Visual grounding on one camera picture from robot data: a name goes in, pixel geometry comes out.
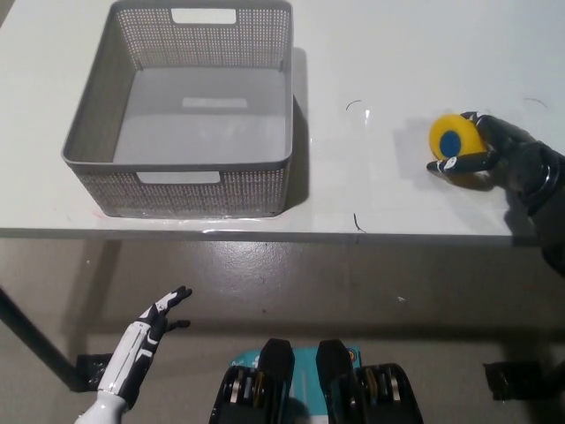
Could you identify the grey perforated plastic basket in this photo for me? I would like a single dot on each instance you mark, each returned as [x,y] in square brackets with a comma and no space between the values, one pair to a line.
[194,132]

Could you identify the black metal table leg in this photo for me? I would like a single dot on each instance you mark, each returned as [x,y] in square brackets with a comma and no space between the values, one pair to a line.
[39,340]

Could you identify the black floor tape patch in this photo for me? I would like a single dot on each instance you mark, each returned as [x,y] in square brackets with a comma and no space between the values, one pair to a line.
[512,380]
[92,371]

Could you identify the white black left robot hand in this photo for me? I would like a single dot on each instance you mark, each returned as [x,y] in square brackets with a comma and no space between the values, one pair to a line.
[141,344]

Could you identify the yellow rubber duck toy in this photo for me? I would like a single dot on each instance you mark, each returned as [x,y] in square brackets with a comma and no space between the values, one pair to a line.
[468,134]

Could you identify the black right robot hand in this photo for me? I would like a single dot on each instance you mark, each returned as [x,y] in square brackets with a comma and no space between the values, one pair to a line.
[521,159]

